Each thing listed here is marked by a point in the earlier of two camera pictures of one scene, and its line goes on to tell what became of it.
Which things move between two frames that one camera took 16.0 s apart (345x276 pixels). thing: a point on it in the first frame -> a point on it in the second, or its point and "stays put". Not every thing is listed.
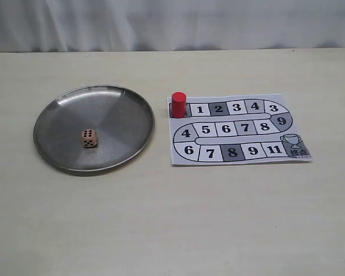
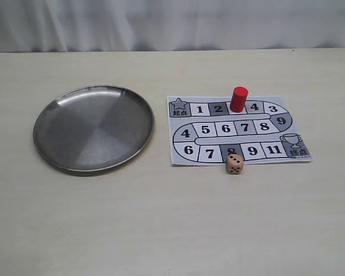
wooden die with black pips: [89, 138] -> [234, 163]
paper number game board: [236, 129] stays put
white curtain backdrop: [99, 26] stays put
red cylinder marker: [179, 104] -> [238, 99]
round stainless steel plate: [94, 129] stays put
